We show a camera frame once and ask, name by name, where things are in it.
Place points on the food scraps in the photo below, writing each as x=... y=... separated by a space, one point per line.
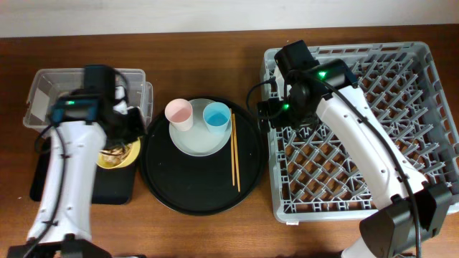
x=115 y=156

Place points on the wooden chopstick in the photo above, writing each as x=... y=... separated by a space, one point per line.
x=237 y=170
x=232 y=150

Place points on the round black serving tray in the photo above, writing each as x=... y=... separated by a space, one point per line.
x=202 y=186

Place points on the pink plastic cup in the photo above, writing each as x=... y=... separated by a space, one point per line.
x=179 y=112

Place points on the grey dishwasher rack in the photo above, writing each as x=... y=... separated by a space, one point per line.
x=405 y=118

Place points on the blue plastic cup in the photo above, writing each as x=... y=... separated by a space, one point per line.
x=216 y=116

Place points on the light grey plate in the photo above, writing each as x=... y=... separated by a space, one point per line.
x=198 y=141

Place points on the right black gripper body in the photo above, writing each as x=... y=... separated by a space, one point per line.
x=267 y=112

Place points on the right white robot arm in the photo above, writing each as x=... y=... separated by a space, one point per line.
x=410 y=209

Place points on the white napkin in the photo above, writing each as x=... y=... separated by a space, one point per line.
x=123 y=108

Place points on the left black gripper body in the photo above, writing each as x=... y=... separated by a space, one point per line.
x=136 y=127

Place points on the black rectangular tray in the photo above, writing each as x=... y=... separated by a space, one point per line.
x=111 y=186

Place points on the clear plastic waste bin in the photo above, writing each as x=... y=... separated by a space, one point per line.
x=50 y=84

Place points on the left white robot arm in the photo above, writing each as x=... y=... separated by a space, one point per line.
x=80 y=128

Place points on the yellow bowl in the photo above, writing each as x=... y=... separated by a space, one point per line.
x=130 y=159

